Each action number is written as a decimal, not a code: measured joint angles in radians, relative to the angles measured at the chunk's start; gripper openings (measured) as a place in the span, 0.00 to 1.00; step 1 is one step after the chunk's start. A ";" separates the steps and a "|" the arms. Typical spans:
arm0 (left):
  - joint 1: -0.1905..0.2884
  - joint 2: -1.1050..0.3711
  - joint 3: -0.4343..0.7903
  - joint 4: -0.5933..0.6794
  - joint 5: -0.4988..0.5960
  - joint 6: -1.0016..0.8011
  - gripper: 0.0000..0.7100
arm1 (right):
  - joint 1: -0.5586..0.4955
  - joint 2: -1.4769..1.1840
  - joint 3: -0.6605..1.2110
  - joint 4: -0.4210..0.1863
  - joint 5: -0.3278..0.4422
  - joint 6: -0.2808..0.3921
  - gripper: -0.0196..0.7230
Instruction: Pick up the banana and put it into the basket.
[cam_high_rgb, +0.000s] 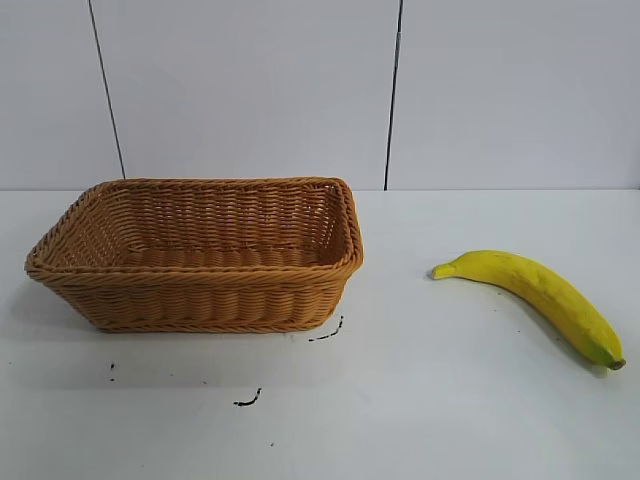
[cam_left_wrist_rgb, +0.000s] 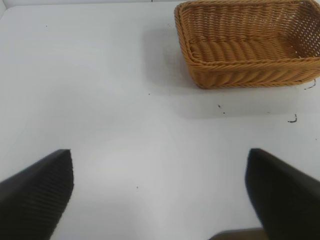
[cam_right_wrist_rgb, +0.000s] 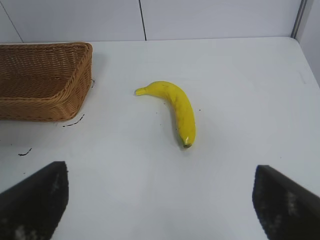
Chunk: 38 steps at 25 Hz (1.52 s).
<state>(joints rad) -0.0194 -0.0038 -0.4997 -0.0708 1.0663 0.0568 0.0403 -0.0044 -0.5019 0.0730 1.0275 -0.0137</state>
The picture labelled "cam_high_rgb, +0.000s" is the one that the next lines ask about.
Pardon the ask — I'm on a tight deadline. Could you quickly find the brown woven wicker basket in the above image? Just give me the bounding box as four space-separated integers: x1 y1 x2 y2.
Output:
24 175 365 334

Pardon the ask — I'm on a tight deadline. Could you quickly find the yellow banana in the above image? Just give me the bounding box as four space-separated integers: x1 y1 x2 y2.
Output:
431 249 627 372

